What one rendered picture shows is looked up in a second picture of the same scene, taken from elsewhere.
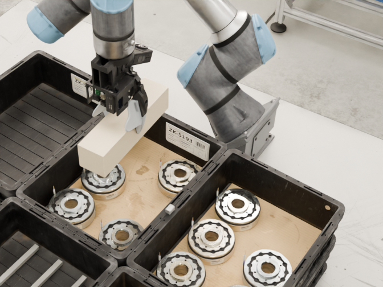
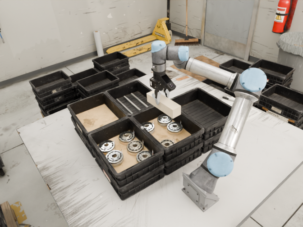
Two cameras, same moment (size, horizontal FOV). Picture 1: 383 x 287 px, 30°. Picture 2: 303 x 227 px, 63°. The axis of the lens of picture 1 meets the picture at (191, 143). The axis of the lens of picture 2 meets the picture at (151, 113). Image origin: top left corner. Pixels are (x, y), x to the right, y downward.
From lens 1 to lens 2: 1.83 m
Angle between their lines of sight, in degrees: 80
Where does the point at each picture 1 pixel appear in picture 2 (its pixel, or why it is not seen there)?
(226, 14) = (221, 138)
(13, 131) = (207, 114)
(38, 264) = not seen: hidden behind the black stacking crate
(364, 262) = (117, 217)
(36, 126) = (208, 119)
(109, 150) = (148, 94)
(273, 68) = not seen: outside the picture
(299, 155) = (188, 219)
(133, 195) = (166, 135)
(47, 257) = not seen: hidden behind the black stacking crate
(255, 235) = (133, 162)
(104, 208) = (163, 128)
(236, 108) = (198, 170)
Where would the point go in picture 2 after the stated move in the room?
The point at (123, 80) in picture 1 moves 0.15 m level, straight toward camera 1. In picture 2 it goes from (156, 80) to (130, 78)
